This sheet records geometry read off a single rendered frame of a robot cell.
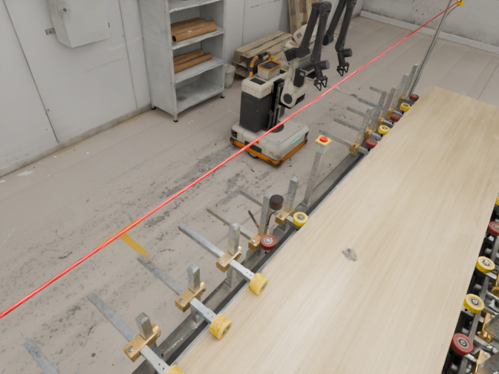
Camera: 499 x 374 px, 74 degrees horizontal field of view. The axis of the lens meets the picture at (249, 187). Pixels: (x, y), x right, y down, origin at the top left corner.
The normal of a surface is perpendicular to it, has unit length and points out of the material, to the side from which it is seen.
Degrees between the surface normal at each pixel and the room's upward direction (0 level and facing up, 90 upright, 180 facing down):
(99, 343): 0
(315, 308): 0
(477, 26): 90
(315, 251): 0
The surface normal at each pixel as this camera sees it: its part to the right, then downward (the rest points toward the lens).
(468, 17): -0.62, 0.50
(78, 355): 0.07, -0.73
